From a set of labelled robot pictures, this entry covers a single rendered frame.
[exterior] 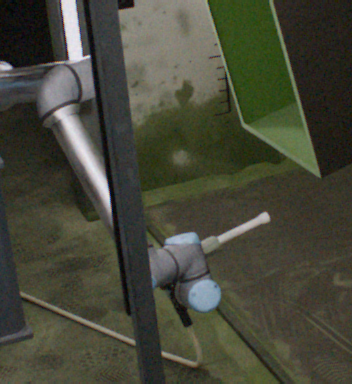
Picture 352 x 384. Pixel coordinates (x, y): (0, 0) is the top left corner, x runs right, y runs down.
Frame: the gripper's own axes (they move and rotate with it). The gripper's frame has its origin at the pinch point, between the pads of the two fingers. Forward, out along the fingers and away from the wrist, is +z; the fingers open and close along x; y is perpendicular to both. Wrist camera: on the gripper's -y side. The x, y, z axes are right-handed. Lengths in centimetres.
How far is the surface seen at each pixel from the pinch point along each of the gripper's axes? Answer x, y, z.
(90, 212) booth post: 7, -12, 123
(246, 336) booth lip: 17.2, 30.7, 8.6
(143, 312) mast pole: -25, -12, -79
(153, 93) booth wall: 49, -46, 109
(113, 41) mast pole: -11, -70, -100
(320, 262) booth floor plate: 61, 29, 40
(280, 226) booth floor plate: 63, 18, 73
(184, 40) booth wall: 68, -61, 103
